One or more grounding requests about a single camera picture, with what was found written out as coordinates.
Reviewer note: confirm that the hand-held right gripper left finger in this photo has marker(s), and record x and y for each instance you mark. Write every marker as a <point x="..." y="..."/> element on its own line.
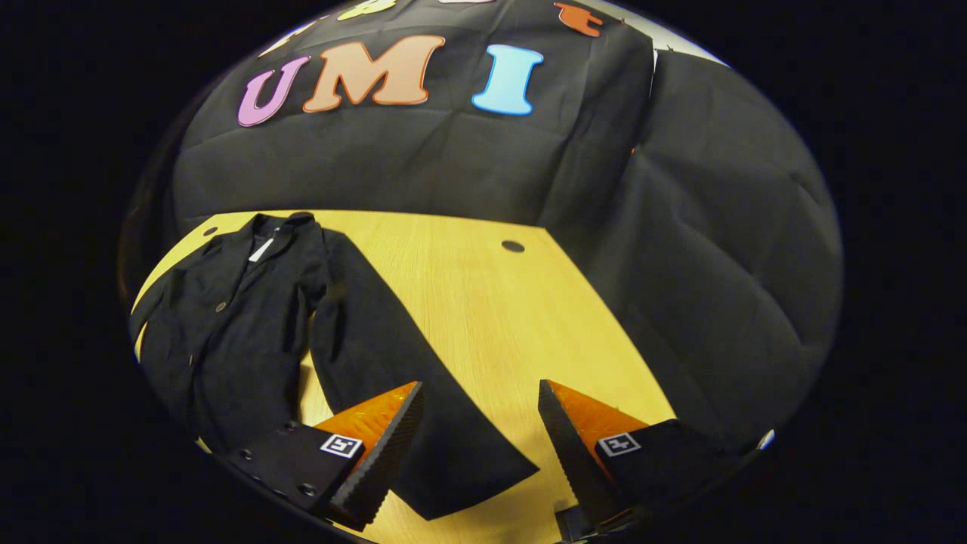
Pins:
<point x="385" y="461"/>

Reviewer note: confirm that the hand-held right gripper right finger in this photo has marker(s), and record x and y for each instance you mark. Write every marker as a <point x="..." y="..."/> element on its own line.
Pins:
<point x="578" y="468"/>

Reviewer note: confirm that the black button shirt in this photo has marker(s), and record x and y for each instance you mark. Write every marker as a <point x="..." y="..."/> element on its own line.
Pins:
<point x="227" y="340"/>

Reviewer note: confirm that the black backdrop cloth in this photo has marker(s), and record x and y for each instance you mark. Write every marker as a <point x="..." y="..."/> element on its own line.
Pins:
<point x="453" y="166"/>

